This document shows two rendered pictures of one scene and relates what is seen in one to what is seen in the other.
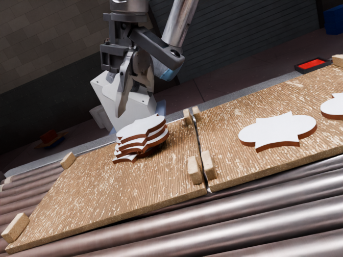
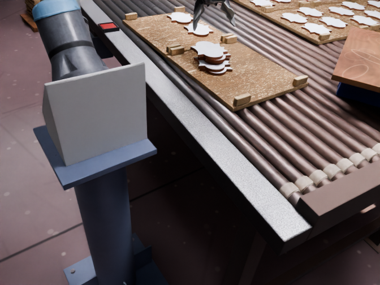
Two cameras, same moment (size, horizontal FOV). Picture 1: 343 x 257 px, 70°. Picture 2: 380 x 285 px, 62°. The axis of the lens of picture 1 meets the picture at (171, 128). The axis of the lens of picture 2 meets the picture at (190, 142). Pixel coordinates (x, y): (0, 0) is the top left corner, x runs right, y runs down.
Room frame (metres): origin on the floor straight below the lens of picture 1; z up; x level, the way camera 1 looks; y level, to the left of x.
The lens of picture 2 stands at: (1.44, 0.82, 1.48)
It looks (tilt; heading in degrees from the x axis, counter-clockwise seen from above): 40 degrees down; 224
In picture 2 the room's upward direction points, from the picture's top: 5 degrees clockwise
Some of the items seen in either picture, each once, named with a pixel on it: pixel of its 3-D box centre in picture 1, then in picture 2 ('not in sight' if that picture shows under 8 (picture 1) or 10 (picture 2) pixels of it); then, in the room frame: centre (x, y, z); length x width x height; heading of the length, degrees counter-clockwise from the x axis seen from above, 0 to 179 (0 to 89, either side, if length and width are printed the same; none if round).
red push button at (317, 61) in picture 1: (312, 66); (108, 27); (0.70, -0.47, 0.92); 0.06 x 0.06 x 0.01; 76
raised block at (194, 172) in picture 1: (194, 169); (230, 39); (0.39, -0.01, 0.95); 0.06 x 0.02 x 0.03; 170
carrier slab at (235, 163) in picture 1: (288, 112); (176, 31); (0.48, -0.25, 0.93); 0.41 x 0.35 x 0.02; 80
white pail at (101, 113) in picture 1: (109, 118); not in sight; (4.16, 0.91, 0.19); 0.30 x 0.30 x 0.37
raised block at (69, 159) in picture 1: (68, 160); (242, 99); (0.72, 0.33, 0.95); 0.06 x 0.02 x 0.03; 170
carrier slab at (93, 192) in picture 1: (119, 170); (234, 70); (0.55, 0.16, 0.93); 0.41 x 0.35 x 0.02; 80
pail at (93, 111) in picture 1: (101, 116); not in sight; (4.54, 1.11, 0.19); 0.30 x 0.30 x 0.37
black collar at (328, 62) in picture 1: (312, 66); (108, 27); (0.70, -0.47, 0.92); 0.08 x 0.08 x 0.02; 76
